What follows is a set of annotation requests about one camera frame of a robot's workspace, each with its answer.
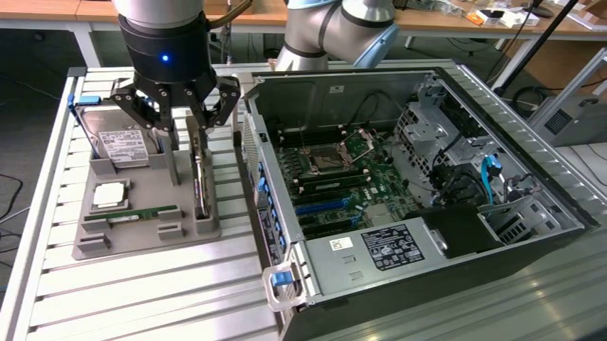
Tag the wooden desk white legs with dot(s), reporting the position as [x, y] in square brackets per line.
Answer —
[37, 10]
[436, 21]

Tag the black expansion slot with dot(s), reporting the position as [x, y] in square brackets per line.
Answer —
[317, 199]

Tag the white box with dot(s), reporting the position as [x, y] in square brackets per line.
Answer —
[512, 19]

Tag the CPU socket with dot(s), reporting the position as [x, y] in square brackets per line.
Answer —
[327, 161]

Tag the silver CPU chip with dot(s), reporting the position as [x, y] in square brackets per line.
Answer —
[109, 194]

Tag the black plastic shroud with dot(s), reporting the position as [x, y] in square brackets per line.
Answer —
[455, 231]

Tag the metal socket cover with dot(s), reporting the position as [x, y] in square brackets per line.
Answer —
[363, 134]

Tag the graphics card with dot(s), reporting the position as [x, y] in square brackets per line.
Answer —
[201, 184]

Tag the black stand pole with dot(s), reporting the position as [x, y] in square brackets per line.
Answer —
[545, 39]

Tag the blue expansion slot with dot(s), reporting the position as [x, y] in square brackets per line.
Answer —
[321, 207]

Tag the metal disk bay cage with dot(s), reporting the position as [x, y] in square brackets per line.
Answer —
[421, 131]

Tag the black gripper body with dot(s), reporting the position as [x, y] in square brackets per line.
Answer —
[165, 46]

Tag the grey power supply unit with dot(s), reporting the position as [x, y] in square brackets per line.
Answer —
[332, 270]

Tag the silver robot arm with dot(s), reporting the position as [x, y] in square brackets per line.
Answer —
[332, 28]

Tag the hard disk in blue caddy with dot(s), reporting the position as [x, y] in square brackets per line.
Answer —
[118, 142]

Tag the green motherboard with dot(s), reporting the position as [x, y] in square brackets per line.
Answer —
[375, 192]

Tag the green RAM stick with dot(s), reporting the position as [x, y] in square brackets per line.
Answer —
[332, 183]
[137, 214]

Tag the black PC case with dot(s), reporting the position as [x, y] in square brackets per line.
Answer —
[427, 295]

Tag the grey parts rack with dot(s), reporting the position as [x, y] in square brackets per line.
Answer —
[141, 184]

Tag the silver chipset heat sink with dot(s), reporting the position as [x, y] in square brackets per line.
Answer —
[379, 214]

